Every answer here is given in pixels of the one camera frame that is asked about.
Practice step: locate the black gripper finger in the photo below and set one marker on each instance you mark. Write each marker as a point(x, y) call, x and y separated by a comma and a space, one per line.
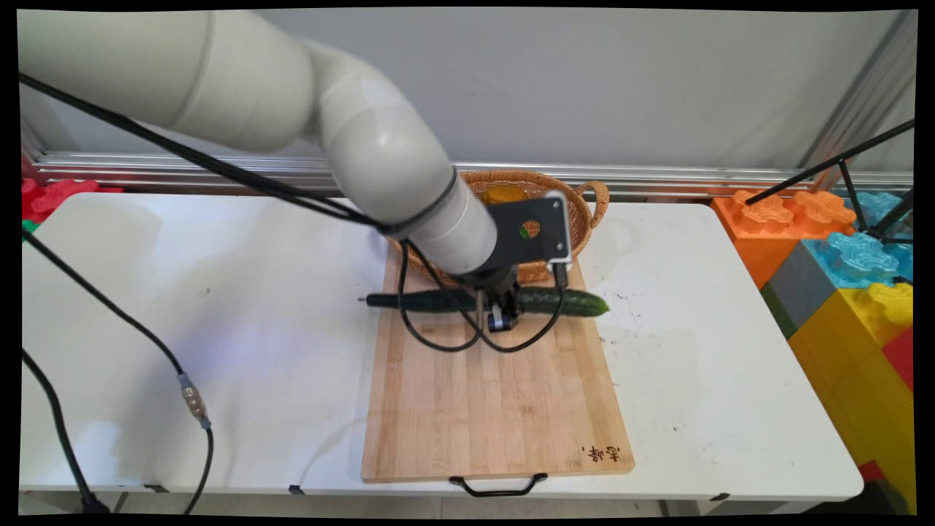
point(513, 307)
point(498, 320)

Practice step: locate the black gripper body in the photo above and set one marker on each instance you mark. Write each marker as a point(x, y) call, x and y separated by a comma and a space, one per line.
point(488, 281)

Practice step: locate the dark green cucumber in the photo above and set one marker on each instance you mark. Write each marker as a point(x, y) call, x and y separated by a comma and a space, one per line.
point(577, 301)

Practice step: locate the yellow bell pepper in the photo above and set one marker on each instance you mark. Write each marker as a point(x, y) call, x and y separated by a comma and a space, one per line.
point(504, 193)

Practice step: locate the bamboo cutting board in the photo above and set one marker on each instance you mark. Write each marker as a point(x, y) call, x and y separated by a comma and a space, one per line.
point(489, 409)

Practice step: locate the woven wicker basket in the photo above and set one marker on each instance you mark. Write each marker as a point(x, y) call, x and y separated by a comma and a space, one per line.
point(584, 219)

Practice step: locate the orange foam block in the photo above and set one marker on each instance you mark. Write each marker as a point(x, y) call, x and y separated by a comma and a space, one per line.
point(760, 234)

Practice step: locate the blue foam block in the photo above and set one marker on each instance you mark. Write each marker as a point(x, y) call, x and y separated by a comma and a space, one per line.
point(851, 259)
point(873, 204)

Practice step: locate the black tripod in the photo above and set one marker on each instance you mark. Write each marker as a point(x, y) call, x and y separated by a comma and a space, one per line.
point(847, 162)

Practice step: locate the red foam block beside yellow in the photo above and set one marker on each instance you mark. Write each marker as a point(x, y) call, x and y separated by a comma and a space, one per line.
point(900, 358)

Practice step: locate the red foam block with studs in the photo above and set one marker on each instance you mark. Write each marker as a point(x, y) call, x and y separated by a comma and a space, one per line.
point(58, 196)

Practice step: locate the green foam block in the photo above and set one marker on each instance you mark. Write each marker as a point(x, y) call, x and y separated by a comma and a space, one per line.
point(28, 228)

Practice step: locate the black silver wrist camera bracket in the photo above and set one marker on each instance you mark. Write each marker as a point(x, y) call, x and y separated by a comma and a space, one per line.
point(544, 241)

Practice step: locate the aluminium rail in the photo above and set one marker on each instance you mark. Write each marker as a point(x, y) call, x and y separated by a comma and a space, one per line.
point(657, 177)

